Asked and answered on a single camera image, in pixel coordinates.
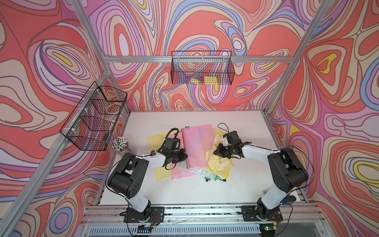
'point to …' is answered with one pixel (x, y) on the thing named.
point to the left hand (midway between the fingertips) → (189, 156)
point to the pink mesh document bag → (209, 137)
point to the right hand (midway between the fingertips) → (215, 156)
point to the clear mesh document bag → (183, 165)
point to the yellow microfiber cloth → (216, 162)
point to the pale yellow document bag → (156, 141)
